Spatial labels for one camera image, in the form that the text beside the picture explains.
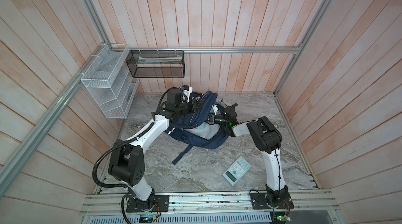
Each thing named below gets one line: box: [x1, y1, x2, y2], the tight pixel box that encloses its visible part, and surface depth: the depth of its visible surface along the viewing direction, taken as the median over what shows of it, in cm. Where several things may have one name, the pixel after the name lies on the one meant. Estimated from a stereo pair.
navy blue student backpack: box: [165, 90, 230, 165], surface depth 92 cm
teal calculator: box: [221, 155, 253, 187], surface depth 84 cm
